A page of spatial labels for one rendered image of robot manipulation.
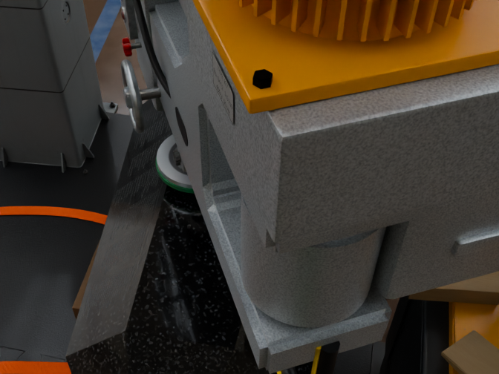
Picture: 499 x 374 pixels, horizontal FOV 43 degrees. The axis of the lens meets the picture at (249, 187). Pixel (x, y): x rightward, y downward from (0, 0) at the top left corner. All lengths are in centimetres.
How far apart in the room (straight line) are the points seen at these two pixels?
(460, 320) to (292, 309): 71
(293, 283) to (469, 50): 38
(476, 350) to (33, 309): 157
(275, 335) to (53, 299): 164
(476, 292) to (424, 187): 92
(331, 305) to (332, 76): 42
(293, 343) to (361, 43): 48
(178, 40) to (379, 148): 65
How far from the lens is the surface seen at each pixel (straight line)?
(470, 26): 60
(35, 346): 238
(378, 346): 232
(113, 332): 145
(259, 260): 82
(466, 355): 145
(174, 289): 145
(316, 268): 78
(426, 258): 87
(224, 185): 103
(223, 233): 101
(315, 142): 49
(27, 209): 276
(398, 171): 56
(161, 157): 164
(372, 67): 52
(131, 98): 130
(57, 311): 243
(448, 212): 81
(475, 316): 153
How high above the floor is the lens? 200
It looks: 47 degrees down
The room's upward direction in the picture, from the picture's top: 1 degrees clockwise
